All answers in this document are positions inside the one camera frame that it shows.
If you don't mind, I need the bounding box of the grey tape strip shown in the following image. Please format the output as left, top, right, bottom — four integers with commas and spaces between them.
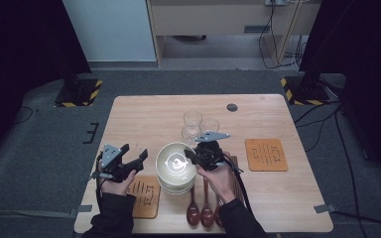
313, 203, 338, 214
68, 204, 93, 216

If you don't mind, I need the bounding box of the black curtain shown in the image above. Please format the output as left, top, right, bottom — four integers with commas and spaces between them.
299, 0, 381, 186
0, 0, 92, 173

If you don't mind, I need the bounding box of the beige wooden desk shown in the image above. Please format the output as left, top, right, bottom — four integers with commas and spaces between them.
146, 0, 321, 67

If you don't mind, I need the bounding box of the hanging black cable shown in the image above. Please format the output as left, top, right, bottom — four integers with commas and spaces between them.
258, 0, 301, 70

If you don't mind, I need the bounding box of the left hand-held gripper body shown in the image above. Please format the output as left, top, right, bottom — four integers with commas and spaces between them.
93, 143, 137, 183

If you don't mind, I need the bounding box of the clear drinking glass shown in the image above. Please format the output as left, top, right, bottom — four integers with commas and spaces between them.
183, 110, 203, 131
181, 126, 202, 147
199, 118, 220, 134

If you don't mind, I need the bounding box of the black striped stand base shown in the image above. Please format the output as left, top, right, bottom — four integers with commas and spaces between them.
54, 73, 103, 108
280, 70, 331, 106

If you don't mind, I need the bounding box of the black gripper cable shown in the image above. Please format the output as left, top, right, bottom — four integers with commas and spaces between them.
93, 155, 104, 207
226, 160, 254, 216

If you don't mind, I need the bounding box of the dark red wooden spoon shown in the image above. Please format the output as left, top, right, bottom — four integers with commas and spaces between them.
186, 184, 201, 227
213, 194, 224, 228
199, 177, 215, 229

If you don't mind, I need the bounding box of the person's right hand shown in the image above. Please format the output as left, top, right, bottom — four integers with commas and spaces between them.
195, 152, 238, 204

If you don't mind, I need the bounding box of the person's left hand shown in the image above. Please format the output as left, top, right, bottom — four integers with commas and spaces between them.
99, 170, 137, 196

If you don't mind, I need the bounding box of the black floor cable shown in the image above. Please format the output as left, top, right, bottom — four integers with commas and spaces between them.
333, 105, 368, 238
13, 106, 35, 125
293, 100, 343, 125
330, 210, 381, 232

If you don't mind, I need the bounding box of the black floor tape mark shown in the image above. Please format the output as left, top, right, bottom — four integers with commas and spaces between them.
82, 122, 100, 145

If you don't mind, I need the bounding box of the cream ceramic bowl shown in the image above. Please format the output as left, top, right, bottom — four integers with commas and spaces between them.
161, 184, 194, 196
155, 142, 197, 186
158, 177, 196, 193

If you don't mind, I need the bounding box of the carved wooden trivet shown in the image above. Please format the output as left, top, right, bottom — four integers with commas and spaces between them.
244, 138, 290, 173
127, 175, 162, 220

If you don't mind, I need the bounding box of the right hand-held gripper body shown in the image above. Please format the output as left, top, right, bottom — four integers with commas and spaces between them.
193, 131, 231, 172

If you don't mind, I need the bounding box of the white cabinet panel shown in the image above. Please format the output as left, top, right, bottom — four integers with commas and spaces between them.
63, 0, 157, 62

